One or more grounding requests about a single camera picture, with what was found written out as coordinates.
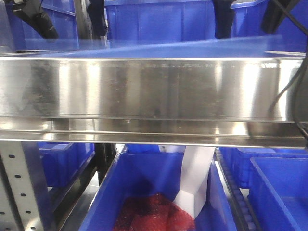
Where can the blue plastic tray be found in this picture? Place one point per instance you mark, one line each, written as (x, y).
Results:
(242, 47)

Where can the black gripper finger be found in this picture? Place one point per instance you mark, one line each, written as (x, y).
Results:
(272, 18)
(31, 12)
(95, 11)
(224, 17)

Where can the blue bin with red wrap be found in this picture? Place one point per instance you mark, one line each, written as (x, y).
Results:
(146, 174)

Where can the blue bin upper right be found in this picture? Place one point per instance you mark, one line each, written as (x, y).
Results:
(247, 23)

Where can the blue bin lower left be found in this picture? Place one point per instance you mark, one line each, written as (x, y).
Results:
(62, 160)

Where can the blue bin upper left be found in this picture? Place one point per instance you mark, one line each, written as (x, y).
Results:
(62, 15)

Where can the perforated grey shelf post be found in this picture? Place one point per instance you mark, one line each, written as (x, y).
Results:
(24, 169)

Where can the blue bin upper centre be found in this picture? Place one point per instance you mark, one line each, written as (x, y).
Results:
(159, 21)

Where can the blue bin lower right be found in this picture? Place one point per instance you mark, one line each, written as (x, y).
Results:
(279, 193)

